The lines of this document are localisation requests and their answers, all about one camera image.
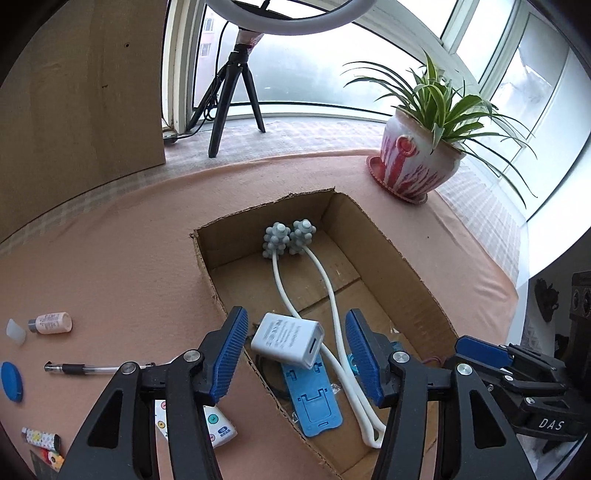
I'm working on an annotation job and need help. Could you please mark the patterned tissue pack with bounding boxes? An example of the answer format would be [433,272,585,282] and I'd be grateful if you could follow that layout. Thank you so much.
[154,400,238,448]

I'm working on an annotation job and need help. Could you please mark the white massager with grey balls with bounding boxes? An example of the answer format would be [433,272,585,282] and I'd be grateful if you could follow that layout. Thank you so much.
[263,219,386,449]

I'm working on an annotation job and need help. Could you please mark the black gel pen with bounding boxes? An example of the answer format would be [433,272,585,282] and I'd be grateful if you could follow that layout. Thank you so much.
[43,361,157,375]

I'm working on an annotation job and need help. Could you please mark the cartoon doll keychain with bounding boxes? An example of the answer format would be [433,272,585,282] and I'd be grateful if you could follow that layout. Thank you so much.
[41,449,64,472]

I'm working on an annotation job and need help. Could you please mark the white usb charger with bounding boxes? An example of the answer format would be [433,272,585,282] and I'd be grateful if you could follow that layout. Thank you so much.
[250,313,325,370]

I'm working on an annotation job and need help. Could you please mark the brown cardboard box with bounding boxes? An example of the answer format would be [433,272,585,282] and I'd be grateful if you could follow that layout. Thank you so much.
[192,189,457,479]

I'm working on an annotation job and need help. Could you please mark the black tripod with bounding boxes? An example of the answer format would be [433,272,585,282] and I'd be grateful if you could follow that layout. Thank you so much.
[187,28,266,158]

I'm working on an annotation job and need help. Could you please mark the blue phone stand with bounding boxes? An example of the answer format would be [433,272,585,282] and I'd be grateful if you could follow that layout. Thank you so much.
[281,356,342,438]

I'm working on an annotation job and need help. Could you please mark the dark grey card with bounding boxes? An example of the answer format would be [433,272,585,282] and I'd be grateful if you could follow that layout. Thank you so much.
[30,449,58,480]

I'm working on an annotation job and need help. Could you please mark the red white ceramic pot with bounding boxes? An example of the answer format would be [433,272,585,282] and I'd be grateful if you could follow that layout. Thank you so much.
[367,109,466,205]

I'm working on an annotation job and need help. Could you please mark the small pink bottle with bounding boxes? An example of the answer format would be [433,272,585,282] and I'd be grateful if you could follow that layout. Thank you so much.
[27,312,73,335]

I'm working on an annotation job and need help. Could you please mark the white ring light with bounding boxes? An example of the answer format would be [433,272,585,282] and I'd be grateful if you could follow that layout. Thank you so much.
[206,0,376,36]

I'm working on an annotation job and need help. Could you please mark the translucent white cap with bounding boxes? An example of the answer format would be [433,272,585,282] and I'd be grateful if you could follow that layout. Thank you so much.
[5,319,26,346]

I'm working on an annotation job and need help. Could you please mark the light wooden board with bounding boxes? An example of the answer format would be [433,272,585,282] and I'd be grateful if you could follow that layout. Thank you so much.
[1,1,166,238]

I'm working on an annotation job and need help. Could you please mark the blue round cap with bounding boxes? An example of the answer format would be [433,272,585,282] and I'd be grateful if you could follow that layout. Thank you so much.
[1,362,24,403]

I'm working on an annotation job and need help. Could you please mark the spider plant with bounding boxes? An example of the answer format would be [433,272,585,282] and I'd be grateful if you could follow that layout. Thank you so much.
[345,56,531,199]

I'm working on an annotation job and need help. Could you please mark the patterned lighter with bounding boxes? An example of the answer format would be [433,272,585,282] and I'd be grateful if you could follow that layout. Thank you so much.
[21,427,61,453]

